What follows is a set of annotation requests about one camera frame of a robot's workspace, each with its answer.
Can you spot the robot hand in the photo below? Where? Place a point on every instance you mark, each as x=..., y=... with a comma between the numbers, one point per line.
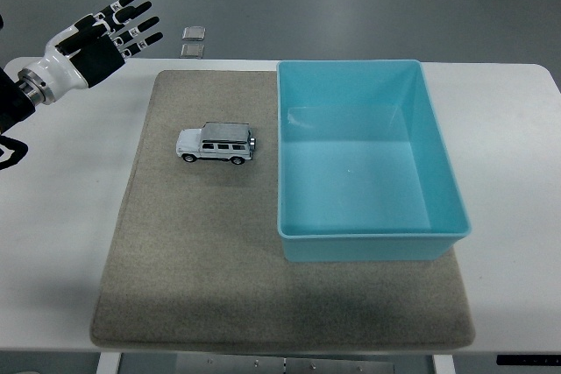
x=96, y=63

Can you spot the white toy car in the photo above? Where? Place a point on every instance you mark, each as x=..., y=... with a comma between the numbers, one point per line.
x=223, y=133

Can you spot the blue plastic box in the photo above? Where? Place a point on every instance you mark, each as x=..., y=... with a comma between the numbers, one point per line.
x=355, y=181

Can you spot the metal floor socket plate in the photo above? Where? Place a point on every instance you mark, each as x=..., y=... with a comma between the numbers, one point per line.
x=193, y=33
x=193, y=50

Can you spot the grey-brown table mat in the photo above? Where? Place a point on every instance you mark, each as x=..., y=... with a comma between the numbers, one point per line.
x=197, y=238

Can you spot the white table leg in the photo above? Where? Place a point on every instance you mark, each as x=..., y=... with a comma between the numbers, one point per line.
x=443, y=365
x=107, y=364

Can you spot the grey metal plate with screws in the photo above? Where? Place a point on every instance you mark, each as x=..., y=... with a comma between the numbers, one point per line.
x=285, y=366

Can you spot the black table control panel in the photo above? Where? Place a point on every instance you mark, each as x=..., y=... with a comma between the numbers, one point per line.
x=528, y=360

